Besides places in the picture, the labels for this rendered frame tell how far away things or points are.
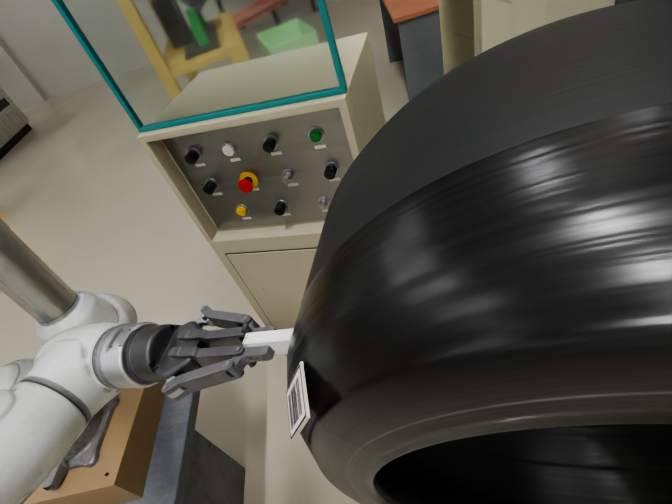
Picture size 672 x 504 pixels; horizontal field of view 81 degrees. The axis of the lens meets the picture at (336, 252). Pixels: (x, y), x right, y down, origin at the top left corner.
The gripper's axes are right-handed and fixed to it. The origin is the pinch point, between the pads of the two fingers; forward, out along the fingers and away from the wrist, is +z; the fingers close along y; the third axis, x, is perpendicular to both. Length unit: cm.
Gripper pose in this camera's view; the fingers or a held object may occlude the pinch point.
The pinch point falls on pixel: (274, 342)
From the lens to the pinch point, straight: 47.8
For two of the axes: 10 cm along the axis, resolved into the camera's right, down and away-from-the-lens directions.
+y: 1.7, -7.2, 6.7
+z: 9.0, -1.7, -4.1
